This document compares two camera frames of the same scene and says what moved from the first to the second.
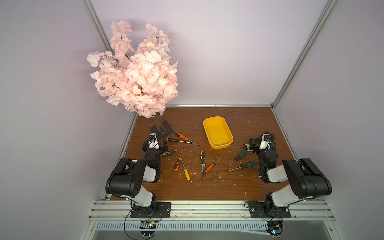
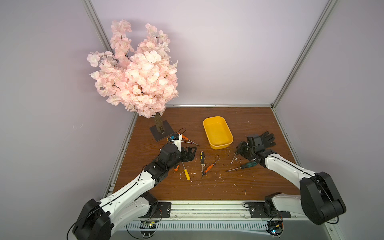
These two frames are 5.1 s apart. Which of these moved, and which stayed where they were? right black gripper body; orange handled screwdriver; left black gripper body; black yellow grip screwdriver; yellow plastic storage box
Moved: right black gripper body; left black gripper body
Stayed: orange handled screwdriver; black yellow grip screwdriver; yellow plastic storage box
